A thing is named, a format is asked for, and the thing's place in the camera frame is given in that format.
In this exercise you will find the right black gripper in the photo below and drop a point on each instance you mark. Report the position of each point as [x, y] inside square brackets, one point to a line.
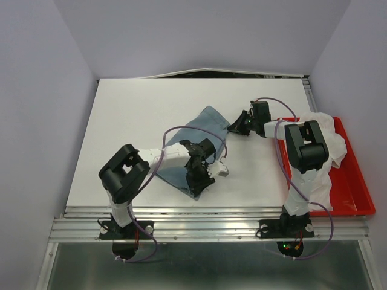
[238, 127]

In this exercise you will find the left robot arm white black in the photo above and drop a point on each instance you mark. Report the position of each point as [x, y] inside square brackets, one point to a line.
[184, 162]

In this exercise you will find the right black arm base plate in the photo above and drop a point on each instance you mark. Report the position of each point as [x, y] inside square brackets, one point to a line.
[275, 229]

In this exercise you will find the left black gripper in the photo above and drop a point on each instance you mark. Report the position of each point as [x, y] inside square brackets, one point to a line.
[197, 186]

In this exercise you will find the red plastic tray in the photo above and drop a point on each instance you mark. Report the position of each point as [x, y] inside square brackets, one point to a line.
[349, 194]

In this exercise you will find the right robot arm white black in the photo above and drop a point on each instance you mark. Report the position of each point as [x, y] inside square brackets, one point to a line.
[306, 148]

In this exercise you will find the aluminium extrusion frame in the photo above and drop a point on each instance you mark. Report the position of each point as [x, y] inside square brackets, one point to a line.
[210, 243]

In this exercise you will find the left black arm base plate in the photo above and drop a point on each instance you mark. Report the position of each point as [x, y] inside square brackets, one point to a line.
[109, 230]

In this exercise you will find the white skirt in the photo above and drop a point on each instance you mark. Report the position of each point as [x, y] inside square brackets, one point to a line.
[337, 149]

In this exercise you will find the light blue denim skirt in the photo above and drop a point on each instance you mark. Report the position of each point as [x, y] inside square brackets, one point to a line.
[208, 124]

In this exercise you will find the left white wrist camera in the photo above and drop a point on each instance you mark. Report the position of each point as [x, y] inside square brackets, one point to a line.
[218, 168]

